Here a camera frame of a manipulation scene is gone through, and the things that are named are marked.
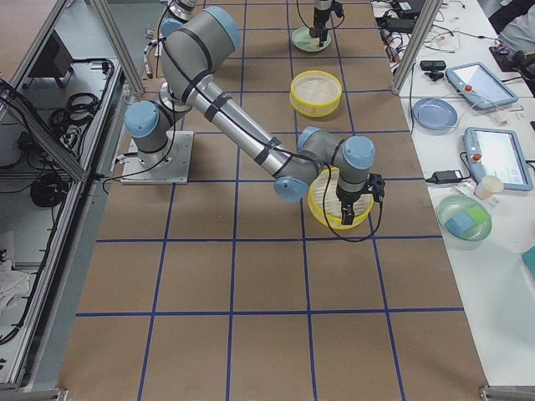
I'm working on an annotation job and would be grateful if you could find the light green round plate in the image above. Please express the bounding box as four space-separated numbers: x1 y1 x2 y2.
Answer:
291 27 331 53

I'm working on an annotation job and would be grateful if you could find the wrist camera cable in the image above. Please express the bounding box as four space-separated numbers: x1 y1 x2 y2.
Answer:
322 165 385 244

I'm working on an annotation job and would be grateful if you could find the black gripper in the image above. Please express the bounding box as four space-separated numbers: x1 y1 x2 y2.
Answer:
309 11 330 47
336 188 362 226

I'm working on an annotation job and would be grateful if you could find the black power adapter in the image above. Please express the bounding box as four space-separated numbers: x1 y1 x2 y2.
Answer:
425 170 470 185

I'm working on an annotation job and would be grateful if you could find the aluminium frame post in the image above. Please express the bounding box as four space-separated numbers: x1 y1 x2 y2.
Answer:
391 0 441 95

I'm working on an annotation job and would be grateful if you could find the teach pendant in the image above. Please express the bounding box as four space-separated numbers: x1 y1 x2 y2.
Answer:
445 62 518 109
463 127 533 191

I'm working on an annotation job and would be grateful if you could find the black webcam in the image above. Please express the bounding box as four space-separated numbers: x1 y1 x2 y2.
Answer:
420 60 446 82

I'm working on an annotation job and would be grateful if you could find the yellow steamer basket with cloth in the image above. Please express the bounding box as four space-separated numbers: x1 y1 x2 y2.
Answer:
308 167 374 230

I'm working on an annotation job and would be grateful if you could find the white paper cup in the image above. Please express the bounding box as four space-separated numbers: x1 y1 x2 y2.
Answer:
474 175 504 200

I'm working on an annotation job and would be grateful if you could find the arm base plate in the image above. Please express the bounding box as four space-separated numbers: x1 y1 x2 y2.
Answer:
120 130 194 185

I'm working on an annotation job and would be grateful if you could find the teach pendant near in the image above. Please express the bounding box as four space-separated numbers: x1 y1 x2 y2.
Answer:
463 127 533 191

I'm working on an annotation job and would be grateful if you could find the blue round plate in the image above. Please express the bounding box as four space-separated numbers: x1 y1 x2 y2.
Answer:
412 98 458 132

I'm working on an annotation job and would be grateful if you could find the green bowl with sponges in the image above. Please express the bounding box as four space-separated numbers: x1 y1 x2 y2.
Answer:
436 195 492 241

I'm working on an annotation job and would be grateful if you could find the teach pendant far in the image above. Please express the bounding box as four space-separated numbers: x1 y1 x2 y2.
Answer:
445 62 518 109

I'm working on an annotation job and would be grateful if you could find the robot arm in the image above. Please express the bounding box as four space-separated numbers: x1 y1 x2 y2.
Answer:
124 6 385 226
309 0 333 48

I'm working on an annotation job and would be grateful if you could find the yellow bamboo steamer basket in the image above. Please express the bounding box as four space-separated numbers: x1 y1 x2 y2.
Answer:
290 70 343 118

